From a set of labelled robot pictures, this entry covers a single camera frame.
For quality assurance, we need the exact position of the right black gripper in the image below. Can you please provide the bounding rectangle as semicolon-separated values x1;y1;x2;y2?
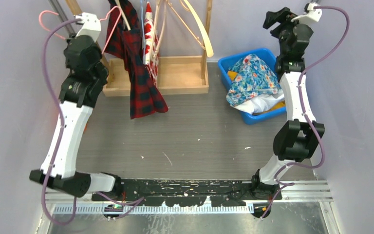
262;7;309;57

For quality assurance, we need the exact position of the pink wire hanger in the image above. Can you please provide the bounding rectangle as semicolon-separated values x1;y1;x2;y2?
38;5;123;55

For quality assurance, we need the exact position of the red black plaid dress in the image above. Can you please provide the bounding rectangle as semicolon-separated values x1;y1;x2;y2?
104;0;168;119

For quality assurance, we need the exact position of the blue floral garment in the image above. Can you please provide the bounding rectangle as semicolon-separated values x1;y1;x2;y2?
226;53;282;108

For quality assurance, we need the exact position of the red white floral garment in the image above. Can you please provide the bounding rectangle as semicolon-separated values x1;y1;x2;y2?
143;1;159;86

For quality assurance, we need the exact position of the beige plastic hanger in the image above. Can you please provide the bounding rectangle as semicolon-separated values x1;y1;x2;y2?
165;0;214;58
150;0;167;60

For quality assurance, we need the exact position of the blue wire hanger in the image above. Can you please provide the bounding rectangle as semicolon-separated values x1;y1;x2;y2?
140;0;147;55

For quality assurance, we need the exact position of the yellow skirt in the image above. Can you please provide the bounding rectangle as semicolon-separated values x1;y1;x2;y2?
227;71;238;81

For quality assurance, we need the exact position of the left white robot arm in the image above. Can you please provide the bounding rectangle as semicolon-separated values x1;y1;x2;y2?
29;35;123;201

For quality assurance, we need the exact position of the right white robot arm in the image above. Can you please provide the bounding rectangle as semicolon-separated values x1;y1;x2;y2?
249;3;325;200

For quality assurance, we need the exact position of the blue plastic bin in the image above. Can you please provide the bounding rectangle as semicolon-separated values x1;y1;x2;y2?
218;48;286;125

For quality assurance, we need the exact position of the wooden clothes rack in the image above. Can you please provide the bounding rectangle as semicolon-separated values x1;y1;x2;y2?
65;0;213;98

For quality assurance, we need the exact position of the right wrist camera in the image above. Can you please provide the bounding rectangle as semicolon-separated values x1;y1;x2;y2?
291;2;322;25

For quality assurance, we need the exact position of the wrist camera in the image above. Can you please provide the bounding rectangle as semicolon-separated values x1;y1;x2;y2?
291;2;322;25
75;12;101;42

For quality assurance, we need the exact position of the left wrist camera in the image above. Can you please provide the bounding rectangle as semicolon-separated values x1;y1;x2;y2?
75;12;101;42

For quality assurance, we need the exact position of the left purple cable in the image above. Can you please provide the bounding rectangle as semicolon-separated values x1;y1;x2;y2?
40;18;147;227

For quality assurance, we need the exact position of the purple cable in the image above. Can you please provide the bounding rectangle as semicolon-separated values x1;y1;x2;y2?
40;18;147;227
260;5;351;220

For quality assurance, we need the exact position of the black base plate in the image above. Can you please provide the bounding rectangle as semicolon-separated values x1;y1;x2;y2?
106;179;281;207

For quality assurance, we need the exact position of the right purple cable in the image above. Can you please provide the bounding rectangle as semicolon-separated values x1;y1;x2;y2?
260;5;351;220

